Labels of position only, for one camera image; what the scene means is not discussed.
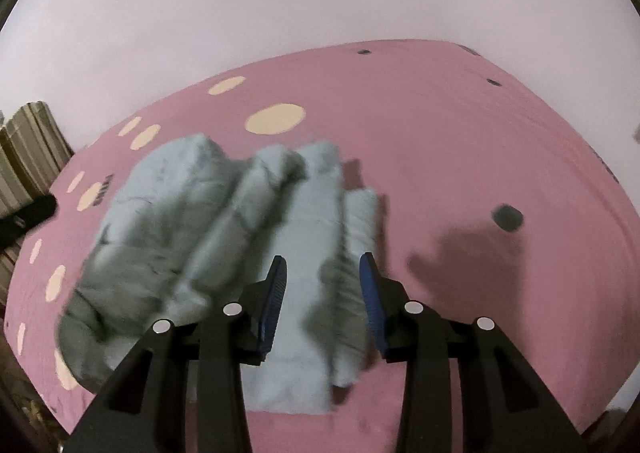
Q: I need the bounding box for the light blue quilted jacket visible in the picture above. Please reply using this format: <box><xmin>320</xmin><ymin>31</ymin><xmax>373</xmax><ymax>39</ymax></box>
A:
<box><xmin>58</xmin><ymin>134</ymin><xmax>380</xmax><ymax>415</ymax></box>

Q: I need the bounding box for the striped fabric headboard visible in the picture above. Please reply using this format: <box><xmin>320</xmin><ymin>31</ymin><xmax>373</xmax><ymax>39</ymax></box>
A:
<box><xmin>0</xmin><ymin>101</ymin><xmax>74</xmax><ymax>309</ymax></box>

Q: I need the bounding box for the pink polka dot bedspread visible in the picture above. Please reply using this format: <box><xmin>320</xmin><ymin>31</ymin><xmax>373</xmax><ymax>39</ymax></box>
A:
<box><xmin>3</xmin><ymin>40</ymin><xmax>639</xmax><ymax>429</ymax></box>

